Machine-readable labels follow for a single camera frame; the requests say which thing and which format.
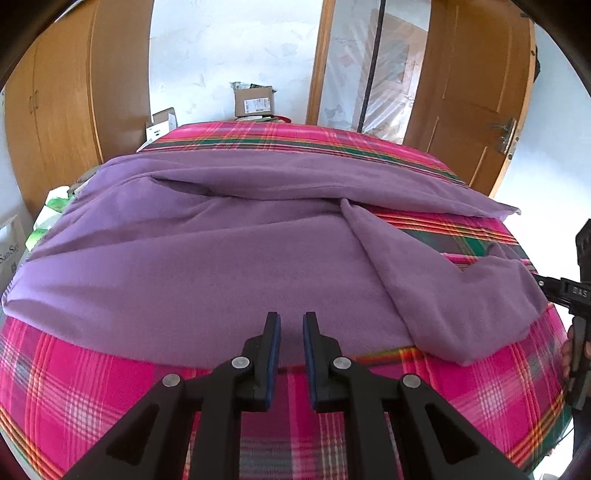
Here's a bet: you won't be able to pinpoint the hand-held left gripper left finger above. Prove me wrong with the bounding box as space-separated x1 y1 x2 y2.
62 312 282 480

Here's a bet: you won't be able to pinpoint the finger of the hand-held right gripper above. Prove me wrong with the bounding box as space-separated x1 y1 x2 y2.
531 274 562 304

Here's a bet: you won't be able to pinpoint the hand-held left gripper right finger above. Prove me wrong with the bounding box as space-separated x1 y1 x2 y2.
302 311 531 480

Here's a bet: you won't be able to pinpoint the purple pants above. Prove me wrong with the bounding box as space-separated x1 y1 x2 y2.
0 152 550 368

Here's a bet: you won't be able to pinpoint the person's right hand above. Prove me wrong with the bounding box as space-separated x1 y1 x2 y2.
560 324 576 379

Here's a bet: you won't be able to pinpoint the pink green plaid blanket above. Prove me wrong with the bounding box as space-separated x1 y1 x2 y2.
0 120 573 480

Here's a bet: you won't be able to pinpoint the wooden door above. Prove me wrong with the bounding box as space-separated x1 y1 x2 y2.
402 0 537 200

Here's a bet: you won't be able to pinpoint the red basin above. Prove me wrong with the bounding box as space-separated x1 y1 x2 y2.
233 115 292 125

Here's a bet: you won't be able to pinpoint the small white box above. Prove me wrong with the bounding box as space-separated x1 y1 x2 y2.
145 107 179 144

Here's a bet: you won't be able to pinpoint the cardboard box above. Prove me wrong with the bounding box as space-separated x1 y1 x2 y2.
231 82 278 119

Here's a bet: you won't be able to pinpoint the white paper bag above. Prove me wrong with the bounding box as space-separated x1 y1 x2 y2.
0 215 27 297

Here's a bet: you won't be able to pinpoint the clear plastic door curtain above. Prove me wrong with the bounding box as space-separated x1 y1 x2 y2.
318 0 433 145

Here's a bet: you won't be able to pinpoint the wooden wardrobe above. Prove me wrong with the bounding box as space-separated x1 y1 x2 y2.
2 0 156 219

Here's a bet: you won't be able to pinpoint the metal door handle lock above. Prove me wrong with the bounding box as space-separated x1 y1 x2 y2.
489 117 519 158

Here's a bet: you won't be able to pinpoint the wooden door frame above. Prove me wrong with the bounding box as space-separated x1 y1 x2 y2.
305 0 337 126

